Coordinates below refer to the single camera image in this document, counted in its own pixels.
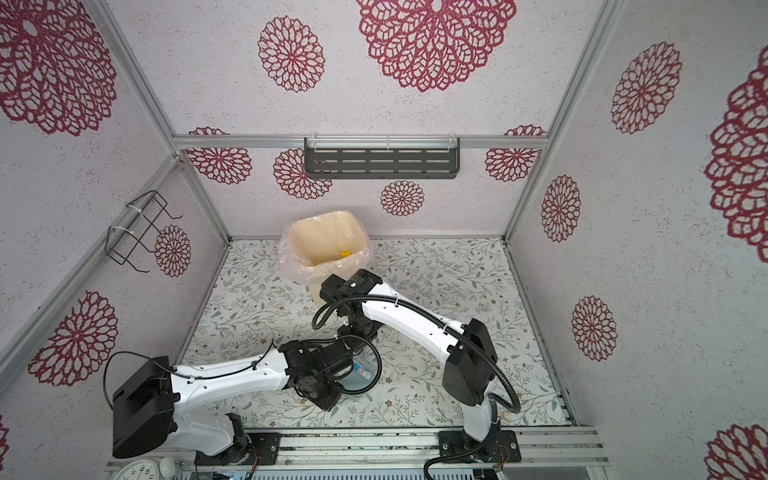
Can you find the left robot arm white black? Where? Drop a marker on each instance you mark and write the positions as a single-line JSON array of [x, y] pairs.
[[159, 406]]

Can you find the black wire wall rack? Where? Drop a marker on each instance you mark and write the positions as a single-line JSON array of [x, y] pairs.
[[122, 240]]

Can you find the dark metal wall shelf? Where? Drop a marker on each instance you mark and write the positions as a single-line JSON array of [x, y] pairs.
[[387, 159]]

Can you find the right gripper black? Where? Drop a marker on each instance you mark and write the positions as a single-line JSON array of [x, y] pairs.
[[356, 343]]

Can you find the white dial gauge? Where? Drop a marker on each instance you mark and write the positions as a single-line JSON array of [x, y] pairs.
[[143, 469]]

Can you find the beige trash bin with liner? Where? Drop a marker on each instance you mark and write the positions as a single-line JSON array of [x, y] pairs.
[[309, 250]]

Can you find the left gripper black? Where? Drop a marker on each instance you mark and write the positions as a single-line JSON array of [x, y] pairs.
[[327, 403]]

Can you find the teal plastic dustpan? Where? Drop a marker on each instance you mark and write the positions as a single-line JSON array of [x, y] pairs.
[[365, 366]]

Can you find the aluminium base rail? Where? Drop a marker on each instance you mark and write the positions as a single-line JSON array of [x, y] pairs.
[[405, 448]]

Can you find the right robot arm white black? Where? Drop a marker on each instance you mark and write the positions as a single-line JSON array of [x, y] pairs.
[[471, 375]]

